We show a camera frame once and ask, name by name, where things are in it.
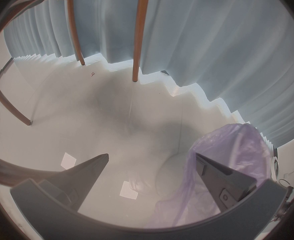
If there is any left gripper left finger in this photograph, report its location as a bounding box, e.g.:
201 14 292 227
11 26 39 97
38 153 109 211

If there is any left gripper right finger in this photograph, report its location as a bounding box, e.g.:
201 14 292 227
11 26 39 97
195 153 257 212

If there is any purple plastic bag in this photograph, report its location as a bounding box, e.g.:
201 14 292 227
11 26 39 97
150 123 271 228

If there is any white trash bin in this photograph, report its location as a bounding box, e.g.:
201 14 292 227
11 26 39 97
156 131 245 202

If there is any blue-green curtain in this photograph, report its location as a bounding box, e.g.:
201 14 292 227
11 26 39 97
3 0 294 149

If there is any wooden chair with white cushions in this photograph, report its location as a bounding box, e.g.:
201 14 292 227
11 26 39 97
0 0 152 187

